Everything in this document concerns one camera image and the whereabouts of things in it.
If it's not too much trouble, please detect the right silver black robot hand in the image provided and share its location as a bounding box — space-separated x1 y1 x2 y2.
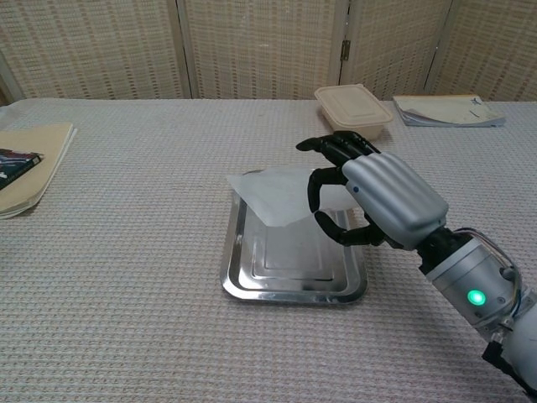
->
295 130 450 252

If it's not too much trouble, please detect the silver metal tray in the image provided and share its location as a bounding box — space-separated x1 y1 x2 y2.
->
221 168 369 306

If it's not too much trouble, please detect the beige lidded food container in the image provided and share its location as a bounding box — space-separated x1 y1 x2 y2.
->
314 82 394 143

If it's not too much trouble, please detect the stack of papers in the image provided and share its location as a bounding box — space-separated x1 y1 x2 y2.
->
392 94 506 128

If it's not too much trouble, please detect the woven folding screen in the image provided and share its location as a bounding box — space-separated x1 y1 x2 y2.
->
0 0 537 102

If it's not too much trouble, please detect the waffle weave table cloth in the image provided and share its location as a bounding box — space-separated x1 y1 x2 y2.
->
0 97 537 403

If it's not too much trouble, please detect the cream manila folder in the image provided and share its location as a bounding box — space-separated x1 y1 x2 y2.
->
0 121 78 221

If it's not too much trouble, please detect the black book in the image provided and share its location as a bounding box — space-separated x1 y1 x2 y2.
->
0 147 44 192

